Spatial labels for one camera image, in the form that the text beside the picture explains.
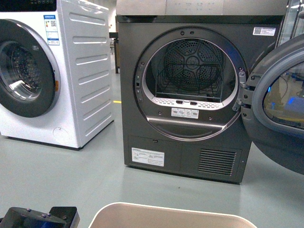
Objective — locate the dark grey tumble dryer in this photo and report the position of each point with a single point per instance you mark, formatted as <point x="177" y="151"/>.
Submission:
<point x="183" y="65"/>

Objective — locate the white front-load washing machine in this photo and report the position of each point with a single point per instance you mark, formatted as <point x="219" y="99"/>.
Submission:
<point x="55" y="69"/>

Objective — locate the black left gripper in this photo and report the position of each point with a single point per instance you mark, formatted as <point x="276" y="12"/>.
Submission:
<point x="57" y="217"/>

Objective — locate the open grey dryer door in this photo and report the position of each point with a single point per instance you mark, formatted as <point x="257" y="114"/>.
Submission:
<point x="273" y="105"/>

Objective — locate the beige plastic laundry hamper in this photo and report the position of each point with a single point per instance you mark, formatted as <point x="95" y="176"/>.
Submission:
<point x="131" y="215"/>

